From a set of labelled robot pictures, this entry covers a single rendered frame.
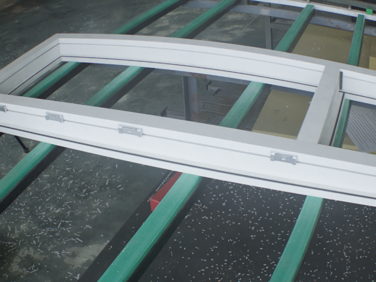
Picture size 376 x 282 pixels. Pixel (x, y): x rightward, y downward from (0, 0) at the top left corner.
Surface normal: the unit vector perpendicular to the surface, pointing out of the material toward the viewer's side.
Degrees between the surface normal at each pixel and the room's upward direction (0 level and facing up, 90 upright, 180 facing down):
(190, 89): 90
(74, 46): 90
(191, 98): 90
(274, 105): 0
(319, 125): 0
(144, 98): 0
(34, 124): 90
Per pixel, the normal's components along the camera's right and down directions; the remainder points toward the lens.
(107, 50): -0.41, 0.49
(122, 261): -0.06, -0.86
